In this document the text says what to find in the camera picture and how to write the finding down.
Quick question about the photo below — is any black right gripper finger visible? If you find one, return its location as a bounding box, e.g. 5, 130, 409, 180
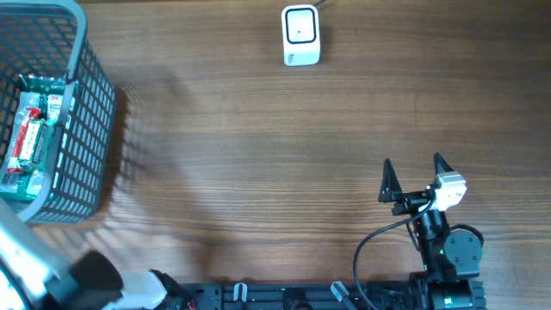
378, 158, 403, 203
434, 152, 454, 175

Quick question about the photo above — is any grey plastic mesh basket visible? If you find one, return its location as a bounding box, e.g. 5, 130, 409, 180
1, 0, 117, 223

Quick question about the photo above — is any white barcode scanner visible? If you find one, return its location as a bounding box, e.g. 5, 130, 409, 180
281, 4, 321, 66

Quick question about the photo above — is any red stick packet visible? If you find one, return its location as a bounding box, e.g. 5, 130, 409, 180
7, 108, 40, 173

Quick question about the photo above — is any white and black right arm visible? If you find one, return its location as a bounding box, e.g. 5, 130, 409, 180
378, 153, 484, 309

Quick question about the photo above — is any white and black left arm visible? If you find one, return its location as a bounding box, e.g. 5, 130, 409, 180
1, 201, 196, 309

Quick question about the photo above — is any green 3M sponge package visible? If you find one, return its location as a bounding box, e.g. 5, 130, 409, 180
1, 75, 65, 202

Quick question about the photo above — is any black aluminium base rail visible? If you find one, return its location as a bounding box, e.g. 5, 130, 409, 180
180, 279, 487, 310

